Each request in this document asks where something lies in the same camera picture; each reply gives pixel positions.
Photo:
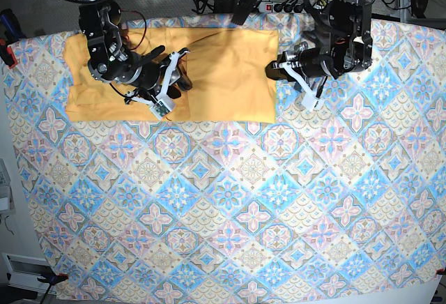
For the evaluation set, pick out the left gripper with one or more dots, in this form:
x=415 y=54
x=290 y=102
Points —
x=305 y=62

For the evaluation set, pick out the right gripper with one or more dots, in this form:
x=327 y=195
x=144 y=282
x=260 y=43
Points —
x=161 y=80

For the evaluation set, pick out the yellow T-shirt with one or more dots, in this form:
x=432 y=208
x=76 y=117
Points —
x=226 y=67

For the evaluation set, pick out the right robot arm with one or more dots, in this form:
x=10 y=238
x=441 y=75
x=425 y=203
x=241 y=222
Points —
x=111 y=59

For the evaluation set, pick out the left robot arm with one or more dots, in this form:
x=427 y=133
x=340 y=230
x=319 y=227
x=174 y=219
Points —
x=340 y=43

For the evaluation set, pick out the black clamp on table edge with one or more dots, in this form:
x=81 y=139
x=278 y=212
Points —
x=242 y=11

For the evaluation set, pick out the patterned blue pink tablecloth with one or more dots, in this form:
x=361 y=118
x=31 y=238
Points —
x=344 y=201

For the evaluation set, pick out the red black clamp left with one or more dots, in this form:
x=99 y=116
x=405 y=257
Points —
x=7 y=55

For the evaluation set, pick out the orange black clamp bottom left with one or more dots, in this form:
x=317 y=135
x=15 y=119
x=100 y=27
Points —
x=52 y=279

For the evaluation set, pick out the orange clamp bottom right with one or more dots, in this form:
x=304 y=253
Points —
x=441 y=272

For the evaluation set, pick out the white power strip red switch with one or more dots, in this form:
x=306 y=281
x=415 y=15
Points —
x=273 y=7

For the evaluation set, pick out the blue handled tool left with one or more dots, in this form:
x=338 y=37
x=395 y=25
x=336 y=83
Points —
x=13 y=30

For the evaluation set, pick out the white aluminium rail bottom left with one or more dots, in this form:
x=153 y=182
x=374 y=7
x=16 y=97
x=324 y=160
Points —
x=23 y=272

